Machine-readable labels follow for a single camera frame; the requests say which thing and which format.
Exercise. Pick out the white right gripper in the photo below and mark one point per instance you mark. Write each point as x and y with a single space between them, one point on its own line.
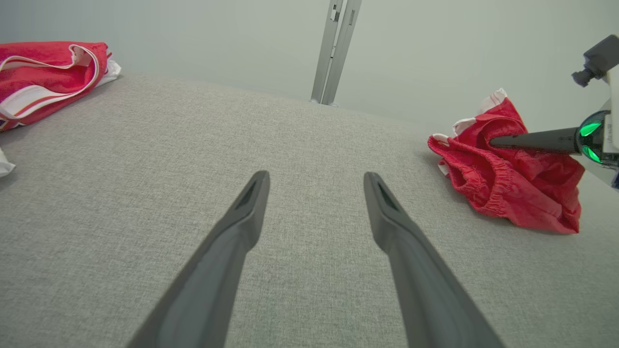
599 140

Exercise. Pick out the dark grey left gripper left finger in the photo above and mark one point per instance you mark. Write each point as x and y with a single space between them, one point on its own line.
208 299

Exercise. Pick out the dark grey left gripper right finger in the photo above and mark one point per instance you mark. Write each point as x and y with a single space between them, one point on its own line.
435 309

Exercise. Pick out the red shorts with white stripe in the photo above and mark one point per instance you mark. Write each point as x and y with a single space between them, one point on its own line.
522 193

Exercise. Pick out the red and white jersey shirt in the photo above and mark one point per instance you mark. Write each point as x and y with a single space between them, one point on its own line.
43 82

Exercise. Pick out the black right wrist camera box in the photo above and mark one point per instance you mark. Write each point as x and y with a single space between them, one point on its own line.
602 55

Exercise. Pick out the grey partition post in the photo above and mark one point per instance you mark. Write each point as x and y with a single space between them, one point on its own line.
326 63
344 53

